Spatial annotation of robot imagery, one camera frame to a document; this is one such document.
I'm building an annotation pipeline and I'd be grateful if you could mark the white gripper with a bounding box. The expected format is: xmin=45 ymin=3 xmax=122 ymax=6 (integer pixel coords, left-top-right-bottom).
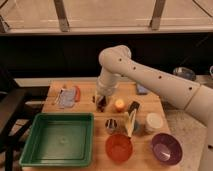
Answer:
xmin=95 ymin=78 xmax=117 ymax=107

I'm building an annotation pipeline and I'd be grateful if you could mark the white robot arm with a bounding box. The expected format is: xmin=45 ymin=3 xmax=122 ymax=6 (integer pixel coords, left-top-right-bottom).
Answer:
xmin=95 ymin=45 xmax=213 ymax=171

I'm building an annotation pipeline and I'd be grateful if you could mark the small metal cup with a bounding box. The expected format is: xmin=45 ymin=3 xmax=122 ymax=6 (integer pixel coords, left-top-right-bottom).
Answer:
xmin=105 ymin=119 xmax=117 ymax=134

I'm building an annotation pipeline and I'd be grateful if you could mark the orange round fruit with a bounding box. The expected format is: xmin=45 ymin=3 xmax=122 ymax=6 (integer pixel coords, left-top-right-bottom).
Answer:
xmin=114 ymin=99 xmax=125 ymax=112

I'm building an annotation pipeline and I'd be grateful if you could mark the orange carrot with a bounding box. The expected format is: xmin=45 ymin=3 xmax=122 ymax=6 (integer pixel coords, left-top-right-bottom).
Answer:
xmin=75 ymin=86 xmax=81 ymax=102

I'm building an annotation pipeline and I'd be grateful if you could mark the blue grey cloth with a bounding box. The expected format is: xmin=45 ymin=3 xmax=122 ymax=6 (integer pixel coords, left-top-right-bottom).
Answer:
xmin=59 ymin=88 xmax=76 ymax=108

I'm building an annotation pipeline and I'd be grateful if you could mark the blue sponge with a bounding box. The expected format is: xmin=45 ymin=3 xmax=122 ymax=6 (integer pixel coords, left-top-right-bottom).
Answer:
xmin=136 ymin=84 xmax=149 ymax=95

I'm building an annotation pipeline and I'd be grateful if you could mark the orange plastic bowl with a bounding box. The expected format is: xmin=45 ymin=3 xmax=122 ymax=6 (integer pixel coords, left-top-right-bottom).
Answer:
xmin=105 ymin=134 xmax=133 ymax=164

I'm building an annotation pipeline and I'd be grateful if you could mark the green plastic tray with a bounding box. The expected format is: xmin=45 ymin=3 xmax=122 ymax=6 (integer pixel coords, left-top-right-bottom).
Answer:
xmin=20 ymin=113 xmax=94 ymax=167

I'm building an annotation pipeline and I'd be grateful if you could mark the purple plastic bowl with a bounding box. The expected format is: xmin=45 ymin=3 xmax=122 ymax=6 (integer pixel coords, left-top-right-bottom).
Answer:
xmin=151 ymin=133 xmax=183 ymax=165

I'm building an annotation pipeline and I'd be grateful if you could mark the blue bowl in background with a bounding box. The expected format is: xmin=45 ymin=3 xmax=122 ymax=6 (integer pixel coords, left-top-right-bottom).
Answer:
xmin=173 ymin=67 xmax=196 ymax=81

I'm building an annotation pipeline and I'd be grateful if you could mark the dark side chair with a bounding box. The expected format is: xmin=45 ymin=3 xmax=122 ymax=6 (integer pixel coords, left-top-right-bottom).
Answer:
xmin=0 ymin=63 xmax=48 ymax=171

